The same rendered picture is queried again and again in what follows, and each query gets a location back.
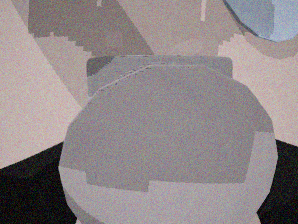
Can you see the grey cylinder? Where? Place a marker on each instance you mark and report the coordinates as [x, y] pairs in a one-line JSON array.
[[169, 144]]

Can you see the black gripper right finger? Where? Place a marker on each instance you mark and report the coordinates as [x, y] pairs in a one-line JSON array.
[[281, 204]]

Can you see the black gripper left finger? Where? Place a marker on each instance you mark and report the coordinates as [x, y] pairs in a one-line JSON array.
[[31, 191]]

